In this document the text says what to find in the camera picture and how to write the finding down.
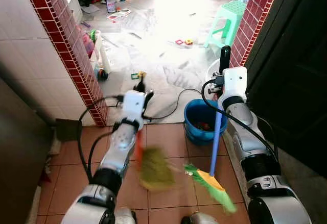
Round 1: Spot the silver robot foot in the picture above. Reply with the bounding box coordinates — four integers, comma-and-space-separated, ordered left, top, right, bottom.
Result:
114, 207, 137, 224
181, 211, 221, 224

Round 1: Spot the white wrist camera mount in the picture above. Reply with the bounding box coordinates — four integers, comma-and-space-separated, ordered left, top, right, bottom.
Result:
122, 90, 147, 123
223, 66, 248, 100

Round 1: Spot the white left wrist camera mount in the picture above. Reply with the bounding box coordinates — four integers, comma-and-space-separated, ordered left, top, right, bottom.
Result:
122, 90, 147, 123

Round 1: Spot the green plastic stool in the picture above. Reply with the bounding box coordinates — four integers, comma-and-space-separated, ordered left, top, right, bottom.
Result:
204, 0, 249, 49

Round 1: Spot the olive dustpan with red handle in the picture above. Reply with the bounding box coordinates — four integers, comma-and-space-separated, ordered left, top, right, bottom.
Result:
134, 130, 178, 192

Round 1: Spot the black floor cable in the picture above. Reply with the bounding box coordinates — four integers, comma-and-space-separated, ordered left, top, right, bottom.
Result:
147, 88, 204, 120

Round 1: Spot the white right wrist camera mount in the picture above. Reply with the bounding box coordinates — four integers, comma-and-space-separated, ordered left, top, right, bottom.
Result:
223, 66, 248, 100

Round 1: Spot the blue handled green broom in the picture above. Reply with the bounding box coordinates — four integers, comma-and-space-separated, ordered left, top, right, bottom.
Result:
183, 111, 239, 215

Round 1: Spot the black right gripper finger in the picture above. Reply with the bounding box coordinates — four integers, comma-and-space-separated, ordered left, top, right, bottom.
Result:
219, 45, 232, 75

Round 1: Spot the dark wooden door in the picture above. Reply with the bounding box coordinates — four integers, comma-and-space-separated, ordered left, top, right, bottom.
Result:
245, 0, 327, 179

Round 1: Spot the white plastic bottle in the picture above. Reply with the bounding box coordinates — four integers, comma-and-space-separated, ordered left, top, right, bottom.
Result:
100, 44, 112, 74

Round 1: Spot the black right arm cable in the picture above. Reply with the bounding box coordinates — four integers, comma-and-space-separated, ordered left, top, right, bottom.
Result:
200, 79, 277, 159

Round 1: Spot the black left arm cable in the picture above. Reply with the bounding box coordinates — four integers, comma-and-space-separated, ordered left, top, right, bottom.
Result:
76, 95, 126, 183

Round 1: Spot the dark brown cabinet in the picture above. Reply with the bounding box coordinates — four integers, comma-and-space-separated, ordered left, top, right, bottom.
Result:
0, 75, 54, 224

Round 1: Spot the blue plastic bucket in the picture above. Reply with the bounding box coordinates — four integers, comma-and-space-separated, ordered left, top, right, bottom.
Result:
183, 98, 228, 146

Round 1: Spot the silver left robot foot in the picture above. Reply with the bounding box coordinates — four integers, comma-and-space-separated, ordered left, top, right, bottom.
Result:
114, 207, 137, 224

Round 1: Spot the white plastic bucket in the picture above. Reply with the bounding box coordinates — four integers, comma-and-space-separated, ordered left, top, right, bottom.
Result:
206, 58, 223, 83

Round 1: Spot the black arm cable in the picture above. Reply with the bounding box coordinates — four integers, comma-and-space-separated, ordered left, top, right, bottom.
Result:
76, 95, 126, 183
200, 79, 277, 159

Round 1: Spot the silver right robot foot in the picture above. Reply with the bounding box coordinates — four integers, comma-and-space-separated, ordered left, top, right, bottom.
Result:
181, 211, 221, 224

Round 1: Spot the green square toy frame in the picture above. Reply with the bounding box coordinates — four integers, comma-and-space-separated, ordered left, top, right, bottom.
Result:
130, 71, 147, 80

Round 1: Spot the small blue grey bottle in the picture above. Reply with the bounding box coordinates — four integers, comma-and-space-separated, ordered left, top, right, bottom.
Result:
106, 0, 117, 14

